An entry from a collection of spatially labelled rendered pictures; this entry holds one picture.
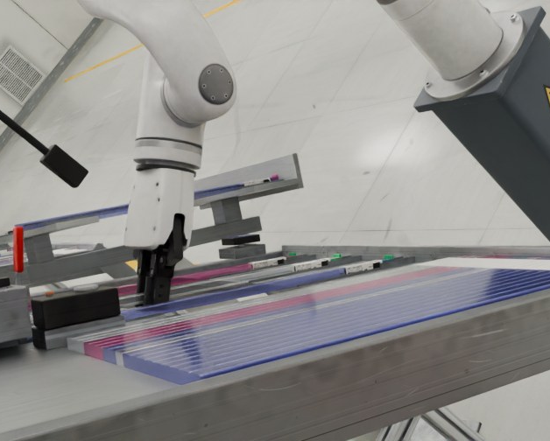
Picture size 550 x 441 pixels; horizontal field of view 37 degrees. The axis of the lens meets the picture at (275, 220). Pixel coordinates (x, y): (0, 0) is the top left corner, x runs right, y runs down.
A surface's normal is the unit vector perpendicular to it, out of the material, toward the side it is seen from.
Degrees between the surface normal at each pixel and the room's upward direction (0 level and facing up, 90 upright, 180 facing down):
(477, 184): 0
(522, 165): 90
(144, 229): 29
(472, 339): 90
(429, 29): 90
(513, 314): 90
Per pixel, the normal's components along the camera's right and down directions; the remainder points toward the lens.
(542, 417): -0.67, -0.60
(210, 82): 0.43, 0.09
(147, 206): -0.83, -0.13
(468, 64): -0.10, 0.65
